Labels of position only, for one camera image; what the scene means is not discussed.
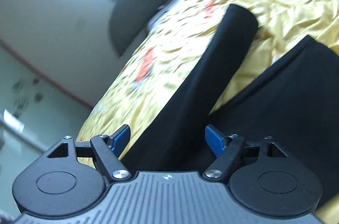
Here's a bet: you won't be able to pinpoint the black pants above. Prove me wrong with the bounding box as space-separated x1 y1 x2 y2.
122 4 338 203

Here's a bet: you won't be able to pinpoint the wardrobe door with flowers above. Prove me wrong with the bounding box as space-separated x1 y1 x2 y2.
1 49 90 217

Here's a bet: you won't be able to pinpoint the yellow floral bed sheet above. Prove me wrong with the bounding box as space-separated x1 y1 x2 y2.
78 0 338 144

